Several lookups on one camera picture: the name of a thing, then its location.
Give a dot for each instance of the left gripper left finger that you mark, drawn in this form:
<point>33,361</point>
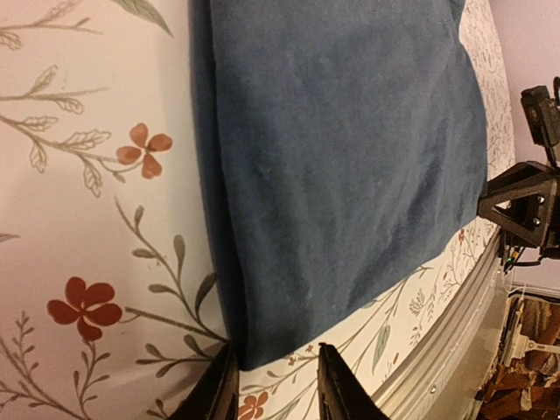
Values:
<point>216,395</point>

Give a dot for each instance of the dark teal t-shirt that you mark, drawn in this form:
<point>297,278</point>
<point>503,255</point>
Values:
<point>342,144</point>

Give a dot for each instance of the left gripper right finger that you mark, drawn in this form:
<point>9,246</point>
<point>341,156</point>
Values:
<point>340,394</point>

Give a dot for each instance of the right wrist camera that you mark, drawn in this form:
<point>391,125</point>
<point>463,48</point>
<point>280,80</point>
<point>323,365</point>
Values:
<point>542,114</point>

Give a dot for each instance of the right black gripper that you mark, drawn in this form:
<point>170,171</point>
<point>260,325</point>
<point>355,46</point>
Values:
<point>524,200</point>

